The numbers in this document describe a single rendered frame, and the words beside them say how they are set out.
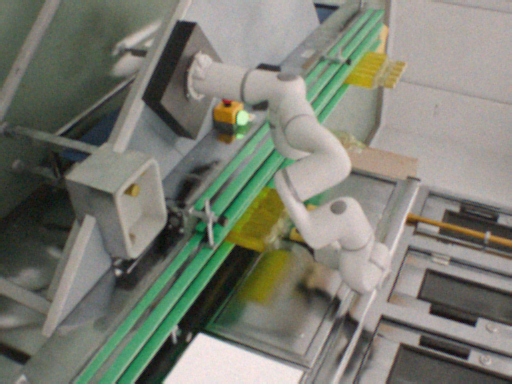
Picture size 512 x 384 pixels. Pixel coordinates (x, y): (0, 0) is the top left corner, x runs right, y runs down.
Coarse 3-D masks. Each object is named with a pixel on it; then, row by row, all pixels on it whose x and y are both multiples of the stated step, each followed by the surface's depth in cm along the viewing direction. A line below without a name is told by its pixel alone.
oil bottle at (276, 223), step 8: (248, 208) 171; (240, 216) 168; (248, 216) 168; (256, 216) 168; (264, 216) 168; (272, 216) 168; (264, 224) 165; (272, 224) 165; (280, 224) 165; (280, 232) 165
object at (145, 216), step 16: (144, 176) 145; (144, 192) 148; (160, 192) 146; (128, 208) 147; (144, 208) 152; (160, 208) 150; (128, 224) 149; (144, 224) 151; (160, 224) 152; (128, 240) 138; (144, 240) 147
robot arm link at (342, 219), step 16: (288, 192) 122; (288, 208) 123; (304, 208) 126; (320, 208) 125; (336, 208) 123; (352, 208) 122; (304, 224) 123; (320, 224) 123; (336, 224) 122; (352, 224) 122; (368, 224) 129; (320, 240) 123; (352, 240) 126
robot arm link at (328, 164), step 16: (288, 128) 126; (304, 128) 122; (320, 128) 122; (288, 144) 129; (304, 144) 124; (320, 144) 120; (336, 144) 120; (304, 160) 122; (320, 160) 120; (336, 160) 119; (288, 176) 122; (304, 176) 121; (320, 176) 120; (336, 176) 121; (304, 192) 122; (320, 192) 124
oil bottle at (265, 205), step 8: (256, 200) 174; (264, 200) 173; (272, 200) 173; (256, 208) 171; (264, 208) 170; (272, 208) 170; (280, 208) 170; (280, 216) 168; (288, 216) 169; (288, 224) 170
